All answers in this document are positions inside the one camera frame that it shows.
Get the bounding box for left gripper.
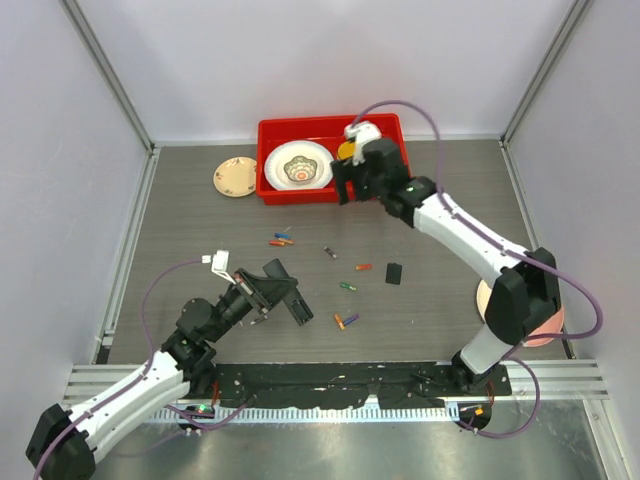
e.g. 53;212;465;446
207;268;297;342

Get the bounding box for black remote control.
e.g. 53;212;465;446
263;259;314;326

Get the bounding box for black battery cover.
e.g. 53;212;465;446
385;263;403;285

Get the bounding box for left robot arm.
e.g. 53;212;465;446
26;259;313;479

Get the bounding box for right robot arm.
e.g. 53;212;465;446
331;137;561;395

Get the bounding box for yellow mug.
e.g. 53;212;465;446
336;141;355;161

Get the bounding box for red plastic bin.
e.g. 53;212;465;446
255;113;415;207

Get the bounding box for small patterned bowl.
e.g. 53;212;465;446
283;155;318;184

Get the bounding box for white plate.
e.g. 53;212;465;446
263;140;333;191

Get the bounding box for black silver battery centre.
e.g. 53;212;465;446
324;246;337;259

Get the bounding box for blue purple battery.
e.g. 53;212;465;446
343;314;360;326

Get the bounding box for beige floral saucer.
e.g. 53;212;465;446
212;156;257;198

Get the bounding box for pink plate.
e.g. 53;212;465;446
476;280;565;348

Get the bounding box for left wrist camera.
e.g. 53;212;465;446
200;249;235;284

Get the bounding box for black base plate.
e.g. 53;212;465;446
181;362;512;410

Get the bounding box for perforated cable duct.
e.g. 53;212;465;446
146;401;459;425

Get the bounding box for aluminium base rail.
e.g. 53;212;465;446
63;360;609;405

